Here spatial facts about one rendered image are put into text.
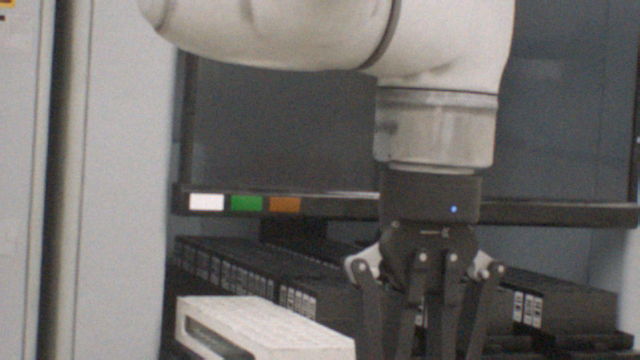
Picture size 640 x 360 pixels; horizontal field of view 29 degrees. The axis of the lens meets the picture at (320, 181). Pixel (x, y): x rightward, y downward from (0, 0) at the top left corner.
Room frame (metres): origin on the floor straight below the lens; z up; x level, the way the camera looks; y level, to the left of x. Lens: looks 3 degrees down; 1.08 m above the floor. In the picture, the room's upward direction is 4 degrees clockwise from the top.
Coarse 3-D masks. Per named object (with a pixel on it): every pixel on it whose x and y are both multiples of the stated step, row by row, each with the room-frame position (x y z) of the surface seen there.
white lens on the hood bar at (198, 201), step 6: (192, 198) 1.30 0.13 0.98; (198, 198) 1.30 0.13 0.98; (204, 198) 1.31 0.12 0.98; (210, 198) 1.31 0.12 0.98; (216, 198) 1.31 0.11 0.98; (222, 198) 1.31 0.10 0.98; (192, 204) 1.30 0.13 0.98; (198, 204) 1.30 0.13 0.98; (204, 204) 1.31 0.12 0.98; (210, 204) 1.31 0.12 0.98; (216, 204) 1.31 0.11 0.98; (222, 204) 1.31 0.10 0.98
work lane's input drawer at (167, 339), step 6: (162, 336) 1.39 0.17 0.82; (168, 336) 1.38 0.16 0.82; (174, 336) 1.39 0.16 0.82; (162, 342) 1.39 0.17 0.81; (168, 342) 1.37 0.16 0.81; (174, 342) 1.35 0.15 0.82; (162, 348) 1.37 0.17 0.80; (168, 348) 1.37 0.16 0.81; (174, 348) 1.35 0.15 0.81; (180, 348) 1.33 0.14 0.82; (186, 348) 1.32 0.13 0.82; (162, 354) 1.35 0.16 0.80; (168, 354) 1.34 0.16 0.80; (174, 354) 1.35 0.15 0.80; (180, 354) 1.33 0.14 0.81; (186, 354) 1.31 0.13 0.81; (192, 354) 1.29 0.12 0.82
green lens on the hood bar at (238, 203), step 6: (234, 198) 1.32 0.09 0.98; (240, 198) 1.32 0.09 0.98; (246, 198) 1.33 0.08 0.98; (252, 198) 1.33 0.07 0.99; (258, 198) 1.33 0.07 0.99; (234, 204) 1.32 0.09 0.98; (240, 204) 1.32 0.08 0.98; (246, 204) 1.33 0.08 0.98; (252, 204) 1.33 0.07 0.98; (258, 204) 1.33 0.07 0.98; (240, 210) 1.32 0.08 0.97; (246, 210) 1.33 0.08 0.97; (252, 210) 1.33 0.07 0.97; (258, 210) 1.33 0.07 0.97
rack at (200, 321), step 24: (192, 312) 1.32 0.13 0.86; (216, 312) 1.29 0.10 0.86; (240, 312) 1.29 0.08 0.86; (264, 312) 1.31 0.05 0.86; (288, 312) 1.32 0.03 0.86; (192, 336) 1.34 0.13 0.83; (216, 336) 1.35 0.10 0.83; (240, 336) 1.18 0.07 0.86; (264, 336) 1.17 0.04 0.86; (288, 336) 1.17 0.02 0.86; (312, 336) 1.19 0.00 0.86; (336, 336) 1.20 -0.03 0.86
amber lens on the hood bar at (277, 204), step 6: (270, 198) 1.34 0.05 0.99; (276, 198) 1.34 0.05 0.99; (282, 198) 1.34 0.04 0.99; (288, 198) 1.35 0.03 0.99; (294, 198) 1.35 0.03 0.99; (270, 204) 1.34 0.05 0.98; (276, 204) 1.34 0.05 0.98; (282, 204) 1.34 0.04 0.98; (288, 204) 1.35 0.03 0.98; (294, 204) 1.35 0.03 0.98; (270, 210) 1.34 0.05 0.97; (276, 210) 1.34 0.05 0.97; (282, 210) 1.34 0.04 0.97; (288, 210) 1.35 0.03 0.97; (294, 210) 1.35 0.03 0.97
